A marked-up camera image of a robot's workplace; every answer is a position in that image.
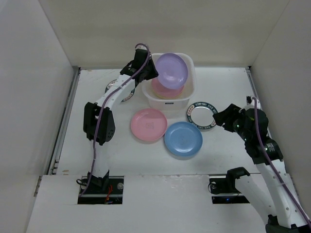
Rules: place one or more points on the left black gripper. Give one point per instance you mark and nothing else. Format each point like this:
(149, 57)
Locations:
(155, 73)

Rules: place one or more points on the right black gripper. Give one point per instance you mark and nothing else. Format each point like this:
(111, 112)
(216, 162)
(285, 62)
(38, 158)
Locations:
(228, 119)

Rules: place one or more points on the purple plate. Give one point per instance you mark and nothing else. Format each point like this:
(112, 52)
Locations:
(172, 71)

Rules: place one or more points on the pink plate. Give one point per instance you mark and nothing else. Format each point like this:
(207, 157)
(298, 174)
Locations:
(158, 88)
(148, 124)

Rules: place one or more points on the green-rimmed white plate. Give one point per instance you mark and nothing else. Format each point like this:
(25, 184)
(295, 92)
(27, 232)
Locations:
(111, 83)
(200, 114)

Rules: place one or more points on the cream plate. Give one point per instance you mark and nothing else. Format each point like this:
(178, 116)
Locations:
(167, 98)

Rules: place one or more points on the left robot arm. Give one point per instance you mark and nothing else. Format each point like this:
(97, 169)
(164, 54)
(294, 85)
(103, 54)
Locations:
(98, 121)

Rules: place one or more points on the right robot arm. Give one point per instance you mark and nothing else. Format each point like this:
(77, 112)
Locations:
(279, 207)

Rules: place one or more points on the white plastic bin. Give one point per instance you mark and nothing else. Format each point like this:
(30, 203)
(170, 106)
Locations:
(182, 100)

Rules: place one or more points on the blue plate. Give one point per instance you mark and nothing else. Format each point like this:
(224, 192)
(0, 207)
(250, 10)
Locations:
(183, 140)

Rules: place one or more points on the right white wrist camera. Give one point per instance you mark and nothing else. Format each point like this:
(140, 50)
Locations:
(252, 103)

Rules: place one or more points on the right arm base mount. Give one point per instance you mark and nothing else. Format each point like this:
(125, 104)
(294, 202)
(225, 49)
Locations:
(222, 193)

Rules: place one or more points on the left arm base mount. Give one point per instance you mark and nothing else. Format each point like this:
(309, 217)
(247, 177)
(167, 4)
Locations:
(111, 194)

